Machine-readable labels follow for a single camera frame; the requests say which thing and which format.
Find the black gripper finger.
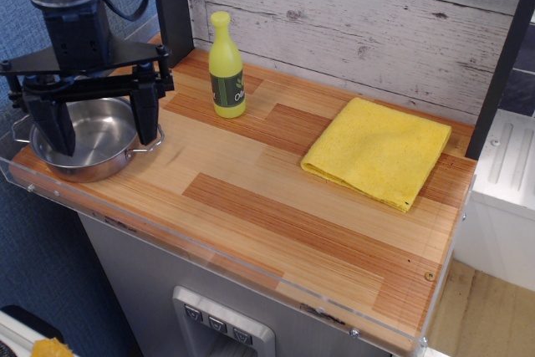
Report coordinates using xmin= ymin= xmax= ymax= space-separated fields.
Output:
xmin=130 ymin=83 xmax=159 ymax=145
xmin=23 ymin=97 xmax=75 ymax=156

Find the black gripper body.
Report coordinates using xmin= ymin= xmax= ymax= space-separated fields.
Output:
xmin=1 ymin=42 xmax=174 ymax=111

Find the silver metal pan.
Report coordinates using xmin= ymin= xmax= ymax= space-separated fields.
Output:
xmin=10 ymin=98 xmax=165 ymax=183

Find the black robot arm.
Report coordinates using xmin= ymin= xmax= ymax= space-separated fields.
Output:
xmin=1 ymin=0 xmax=174 ymax=156

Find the yellow folded rag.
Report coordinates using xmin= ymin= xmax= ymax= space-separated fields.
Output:
xmin=301 ymin=98 xmax=451 ymax=212

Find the yellow olive oil bottle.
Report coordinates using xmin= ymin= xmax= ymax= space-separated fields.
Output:
xmin=209 ymin=11 xmax=246 ymax=119

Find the grey toy fridge cabinet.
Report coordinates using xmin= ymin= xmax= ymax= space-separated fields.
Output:
xmin=80 ymin=215 xmax=388 ymax=356

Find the yellow object bottom left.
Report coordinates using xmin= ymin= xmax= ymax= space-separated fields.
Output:
xmin=30 ymin=338 xmax=74 ymax=357

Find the silver dispenser button panel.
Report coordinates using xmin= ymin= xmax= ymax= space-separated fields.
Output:
xmin=172 ymin=286 xmax=277 ymax=356

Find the white toy sink unit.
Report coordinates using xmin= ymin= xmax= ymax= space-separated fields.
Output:
xmin=453 ymin=110 xmax=534 ymax=290

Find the dark grey left post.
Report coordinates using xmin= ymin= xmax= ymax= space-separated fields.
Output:
xmin=155 ymin=0 xmax=195 ymax=67

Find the dark grey post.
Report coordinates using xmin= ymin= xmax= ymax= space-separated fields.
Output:
xmin=155 ymin=0 xmax=195 ymax=67
xmin=465 ymin=0 xmax=534 ymax=161

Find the dark grey right post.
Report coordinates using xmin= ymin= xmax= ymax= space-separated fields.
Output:
xmin=465 ymin=0 xmax=534 ymax=161

